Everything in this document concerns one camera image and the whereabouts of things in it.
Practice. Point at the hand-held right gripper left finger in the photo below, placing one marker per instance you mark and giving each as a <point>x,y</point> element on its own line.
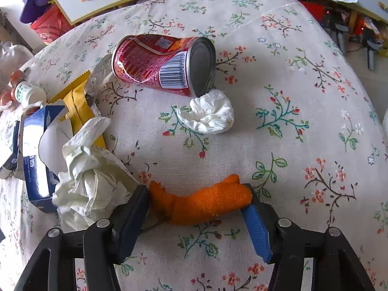
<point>133,218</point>

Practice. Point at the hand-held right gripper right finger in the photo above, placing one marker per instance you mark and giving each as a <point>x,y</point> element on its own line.
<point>257,230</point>

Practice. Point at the orange peel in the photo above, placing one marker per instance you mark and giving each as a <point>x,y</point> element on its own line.
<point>206,203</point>

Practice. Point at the large white paper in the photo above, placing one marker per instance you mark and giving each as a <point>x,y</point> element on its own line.
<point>88,169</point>

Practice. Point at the yellow snack wrapper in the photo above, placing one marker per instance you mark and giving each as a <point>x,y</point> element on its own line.
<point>81,109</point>

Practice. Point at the white tissue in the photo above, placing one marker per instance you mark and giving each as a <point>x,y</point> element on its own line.
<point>212,115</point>

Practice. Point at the torn blue white carton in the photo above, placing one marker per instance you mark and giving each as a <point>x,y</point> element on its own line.
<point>33,127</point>

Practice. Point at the dented red can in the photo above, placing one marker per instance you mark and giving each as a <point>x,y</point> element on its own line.
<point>145,57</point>

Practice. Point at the floral tablecloth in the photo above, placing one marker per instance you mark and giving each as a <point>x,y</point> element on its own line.
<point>272,157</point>

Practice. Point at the small white bottle green print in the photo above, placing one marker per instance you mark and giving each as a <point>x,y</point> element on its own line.
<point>30,94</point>

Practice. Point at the black metal stand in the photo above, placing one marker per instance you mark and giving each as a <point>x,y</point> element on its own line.
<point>371,54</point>
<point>340,39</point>

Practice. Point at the red plastic bag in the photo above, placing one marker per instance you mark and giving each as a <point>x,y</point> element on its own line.
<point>51,25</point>

